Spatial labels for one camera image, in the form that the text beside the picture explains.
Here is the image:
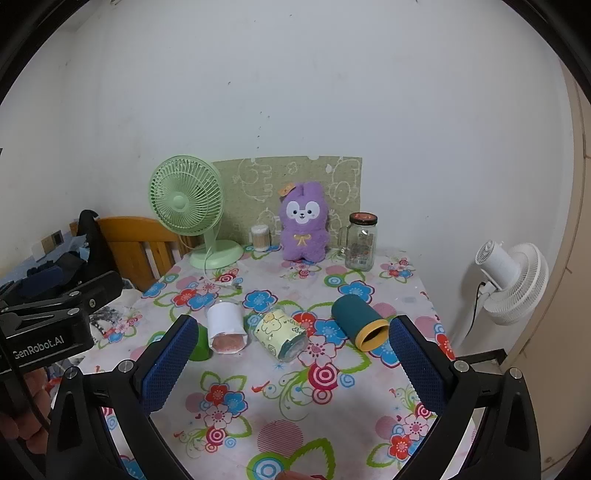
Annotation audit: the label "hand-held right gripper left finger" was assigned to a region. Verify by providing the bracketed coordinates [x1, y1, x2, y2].
[45, 315, 199, 480]

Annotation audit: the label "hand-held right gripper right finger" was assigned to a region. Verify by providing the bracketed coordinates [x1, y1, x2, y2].
[389, 315, 541, 480]

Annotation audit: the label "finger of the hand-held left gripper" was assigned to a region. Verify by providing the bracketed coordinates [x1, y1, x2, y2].
[0, 271, 124, 325]

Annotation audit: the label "green cup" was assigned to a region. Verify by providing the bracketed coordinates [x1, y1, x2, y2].
[188, 323, 214, 362]

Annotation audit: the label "white wrapped pink cup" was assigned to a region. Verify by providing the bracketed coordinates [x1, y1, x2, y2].
[206, 300, 249, 355]

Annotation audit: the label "teal cup with yellow rim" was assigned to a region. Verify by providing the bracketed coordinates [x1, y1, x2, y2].
[331, 295, 391, 352]

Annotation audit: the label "glass cup with yellow label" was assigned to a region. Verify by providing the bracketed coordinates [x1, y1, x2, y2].
[247, 308, 310, 361]

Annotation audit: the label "person's left hand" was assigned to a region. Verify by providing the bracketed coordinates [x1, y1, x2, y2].
[0, 369, 63, 460]

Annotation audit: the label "black bag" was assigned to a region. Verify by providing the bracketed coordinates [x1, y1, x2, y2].
[76, 210, 122, 280]

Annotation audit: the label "dark blue cloth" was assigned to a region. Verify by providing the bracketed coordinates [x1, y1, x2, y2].
[14, 251, 89, 298]

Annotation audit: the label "green desk fan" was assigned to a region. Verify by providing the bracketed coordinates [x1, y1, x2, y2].
[148, 155, 244, 270]

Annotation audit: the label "floral tablecloth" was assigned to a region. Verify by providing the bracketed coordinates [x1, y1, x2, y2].
[76, 244, 476, 480]

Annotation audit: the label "white clip fan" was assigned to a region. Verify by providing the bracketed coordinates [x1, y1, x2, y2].
[475, 240, 550, 327]

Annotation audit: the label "glass jar mug with lid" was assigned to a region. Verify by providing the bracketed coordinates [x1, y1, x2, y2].
[338, 212, 378, 271]

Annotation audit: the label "purple plush toy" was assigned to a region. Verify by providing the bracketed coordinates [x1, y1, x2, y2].
[278, 181, 331, 264]

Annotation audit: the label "wall socket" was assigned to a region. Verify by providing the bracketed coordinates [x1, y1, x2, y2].
[39, 229, 65, 254]

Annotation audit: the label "black metal frame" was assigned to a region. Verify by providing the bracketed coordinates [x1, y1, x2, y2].
[455, 349, 509, 371]

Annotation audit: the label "black fan cable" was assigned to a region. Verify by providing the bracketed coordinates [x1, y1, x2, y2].
[455, 279, 486, 352]

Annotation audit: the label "white fan cable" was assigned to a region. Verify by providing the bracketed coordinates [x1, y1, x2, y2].
[180, 235, 242, 291]

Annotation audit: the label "beige door frame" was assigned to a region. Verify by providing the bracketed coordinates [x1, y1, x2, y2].
[505, 60, 591, 480]

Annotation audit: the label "green printed wall board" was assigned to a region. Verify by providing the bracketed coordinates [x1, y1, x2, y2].
[211, 156, 363, 250]

